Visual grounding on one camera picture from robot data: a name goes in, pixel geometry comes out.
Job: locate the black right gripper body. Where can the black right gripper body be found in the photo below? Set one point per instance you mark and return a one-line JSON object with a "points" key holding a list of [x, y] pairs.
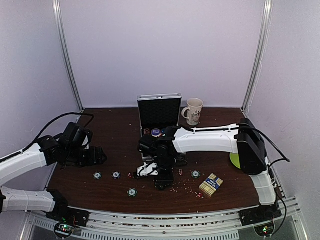
{"points": [[168, 176]]}

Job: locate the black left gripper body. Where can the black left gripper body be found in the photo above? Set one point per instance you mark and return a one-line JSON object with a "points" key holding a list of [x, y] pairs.
{"points": [[74, 155]]}

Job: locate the green poker chip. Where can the green poker chip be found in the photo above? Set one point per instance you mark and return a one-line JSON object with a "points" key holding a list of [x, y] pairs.
{"points": [[97, 175], [132, 192], [195, 174]]}

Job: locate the aluminium poker chip case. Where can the aluminium poker chip case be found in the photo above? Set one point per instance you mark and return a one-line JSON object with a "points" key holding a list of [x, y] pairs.
{"points": [[158, 112]]}

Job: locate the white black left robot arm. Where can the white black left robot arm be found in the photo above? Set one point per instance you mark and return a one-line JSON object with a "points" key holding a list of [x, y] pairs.
{"points": [[43, 152]]}

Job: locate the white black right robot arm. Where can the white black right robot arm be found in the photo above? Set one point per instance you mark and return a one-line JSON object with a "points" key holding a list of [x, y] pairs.
{"points": [[242, 139]]}

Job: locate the purple small blind button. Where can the purple small blind button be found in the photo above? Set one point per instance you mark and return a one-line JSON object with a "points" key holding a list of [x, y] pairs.
{"points": [[156, 132]]}

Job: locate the left poker chip row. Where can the left poker chip row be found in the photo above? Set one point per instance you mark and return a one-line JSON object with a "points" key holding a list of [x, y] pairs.
{"points": [[146, 131]]}

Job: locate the red die centre right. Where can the red die centre right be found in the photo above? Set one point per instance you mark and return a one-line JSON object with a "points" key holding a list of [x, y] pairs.
{"points": [[180, 172]]}

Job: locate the purple poker chip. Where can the purple poker chip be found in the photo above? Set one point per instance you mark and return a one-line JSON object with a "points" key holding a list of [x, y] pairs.
{"points": [[116, 175]]}

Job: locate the cream ceramic mug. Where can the cream ceramic mug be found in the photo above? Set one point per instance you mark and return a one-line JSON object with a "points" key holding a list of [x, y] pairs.
{"points": [[192, 112]]}

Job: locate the blue playing card box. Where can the blue playing card box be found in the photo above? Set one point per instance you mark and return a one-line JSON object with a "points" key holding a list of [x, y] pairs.
{"points": [[211, 184]]}

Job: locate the green plate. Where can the green plate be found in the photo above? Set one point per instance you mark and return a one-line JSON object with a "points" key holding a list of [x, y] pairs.
{"points": [[235, 160]]}

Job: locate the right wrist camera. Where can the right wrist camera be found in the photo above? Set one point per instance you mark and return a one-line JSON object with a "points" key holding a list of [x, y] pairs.
{"points": [[148, 169]]}

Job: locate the front aluminium rail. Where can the front aluminium rail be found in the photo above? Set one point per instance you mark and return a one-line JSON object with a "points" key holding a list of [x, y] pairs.
{"points": [[216, 225]]}

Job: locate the left aluminium frame post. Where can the left aluminium frame post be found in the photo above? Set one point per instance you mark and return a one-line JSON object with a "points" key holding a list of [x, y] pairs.
{"points": [[65, 52]]}

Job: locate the aluminium frame post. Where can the aluminium frame post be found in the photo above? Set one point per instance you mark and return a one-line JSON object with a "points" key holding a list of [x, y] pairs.
{"points": [[65, 52], [260, 50]]}

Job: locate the right aluminium frame post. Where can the right aluminium frame post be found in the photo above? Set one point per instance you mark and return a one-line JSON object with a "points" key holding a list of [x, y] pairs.
{"points": [[260, 50]]}

